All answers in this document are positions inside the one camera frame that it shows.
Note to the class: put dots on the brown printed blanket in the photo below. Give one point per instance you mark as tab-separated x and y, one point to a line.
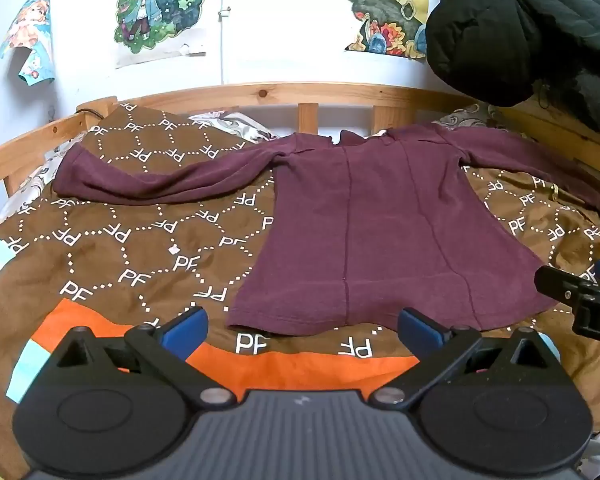
155	240

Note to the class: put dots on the peeling orange-haired character poster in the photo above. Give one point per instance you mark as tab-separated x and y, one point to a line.
30	35

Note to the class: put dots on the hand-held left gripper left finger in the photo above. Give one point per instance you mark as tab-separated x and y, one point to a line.
186	331

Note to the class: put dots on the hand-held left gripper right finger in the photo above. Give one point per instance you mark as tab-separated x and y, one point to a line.
420	332

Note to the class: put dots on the wooden bed frame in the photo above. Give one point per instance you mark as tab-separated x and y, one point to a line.
280	94

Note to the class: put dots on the maroon long-sleeve shirt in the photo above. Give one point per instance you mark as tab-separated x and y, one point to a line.
380	235

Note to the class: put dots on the blond cartoon character poster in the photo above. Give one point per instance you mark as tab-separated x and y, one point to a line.
152	5

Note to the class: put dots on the colourful landscape poster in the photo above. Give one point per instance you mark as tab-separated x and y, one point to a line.
380	10

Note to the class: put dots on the black puffer jacket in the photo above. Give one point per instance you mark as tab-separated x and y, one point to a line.
520	25

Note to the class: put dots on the white wall pipe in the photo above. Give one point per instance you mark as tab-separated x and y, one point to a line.
225	45

